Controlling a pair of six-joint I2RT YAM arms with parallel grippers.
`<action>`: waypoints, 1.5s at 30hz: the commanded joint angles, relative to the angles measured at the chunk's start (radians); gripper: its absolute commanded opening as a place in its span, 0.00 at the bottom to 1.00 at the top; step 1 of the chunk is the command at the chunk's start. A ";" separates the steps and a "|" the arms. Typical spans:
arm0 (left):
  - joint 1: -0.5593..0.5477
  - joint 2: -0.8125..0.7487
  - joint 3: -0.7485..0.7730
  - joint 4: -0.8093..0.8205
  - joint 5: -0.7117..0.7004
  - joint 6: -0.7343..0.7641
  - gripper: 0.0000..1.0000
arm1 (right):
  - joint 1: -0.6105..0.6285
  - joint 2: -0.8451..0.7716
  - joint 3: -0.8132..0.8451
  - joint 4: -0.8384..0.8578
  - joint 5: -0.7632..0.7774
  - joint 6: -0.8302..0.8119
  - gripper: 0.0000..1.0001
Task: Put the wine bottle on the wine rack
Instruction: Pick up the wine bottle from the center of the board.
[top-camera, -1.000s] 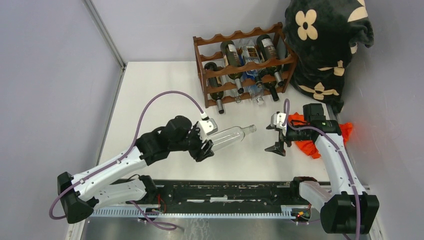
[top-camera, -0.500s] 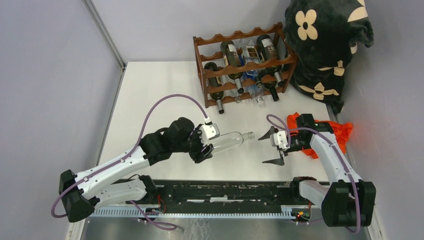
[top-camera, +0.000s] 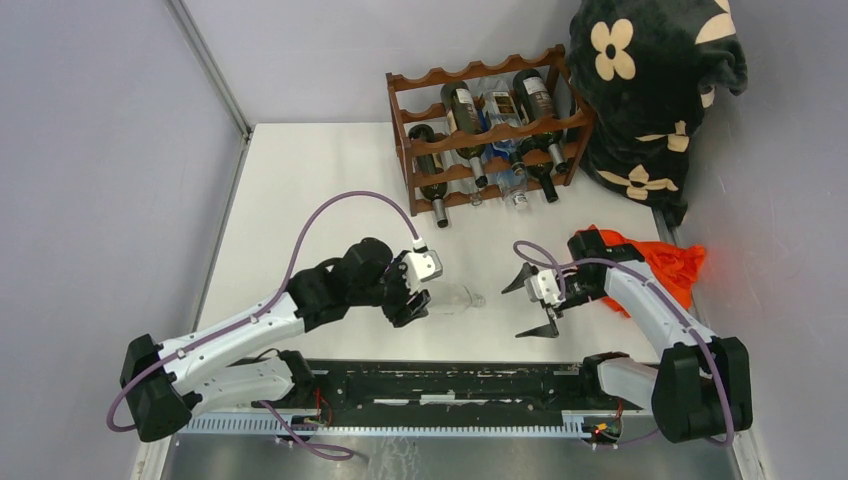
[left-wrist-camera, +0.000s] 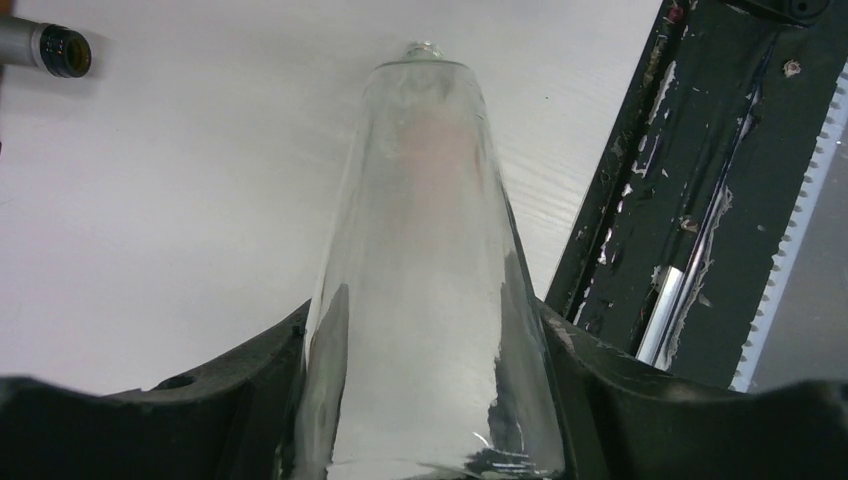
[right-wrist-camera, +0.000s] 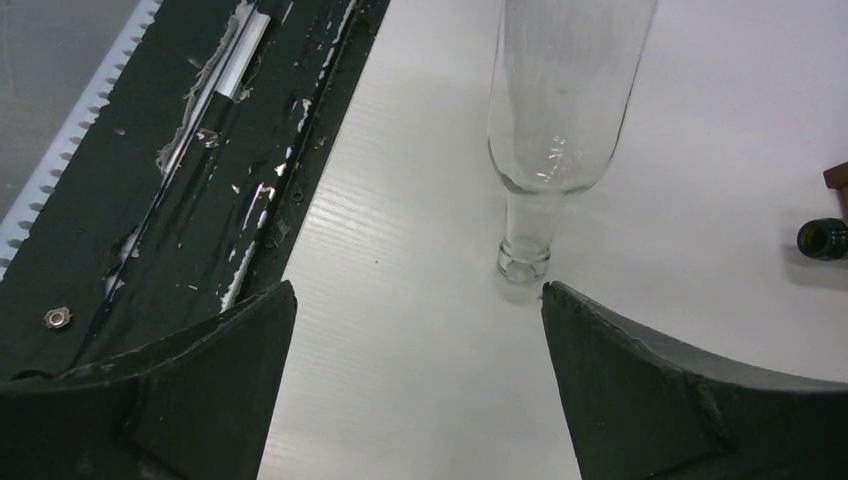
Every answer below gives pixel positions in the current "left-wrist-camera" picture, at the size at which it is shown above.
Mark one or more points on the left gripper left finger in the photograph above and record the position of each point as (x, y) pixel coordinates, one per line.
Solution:
(230, 418)

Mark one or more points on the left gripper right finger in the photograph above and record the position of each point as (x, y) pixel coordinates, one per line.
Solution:
(624, 419)

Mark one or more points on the clear bottle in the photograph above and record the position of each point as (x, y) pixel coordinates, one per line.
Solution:
(424, 352)

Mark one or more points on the green wine bottle front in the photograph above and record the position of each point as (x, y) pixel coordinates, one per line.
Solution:
(52, 48)

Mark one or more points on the black mounting rail base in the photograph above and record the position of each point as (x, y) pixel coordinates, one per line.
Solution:
(689, 230)

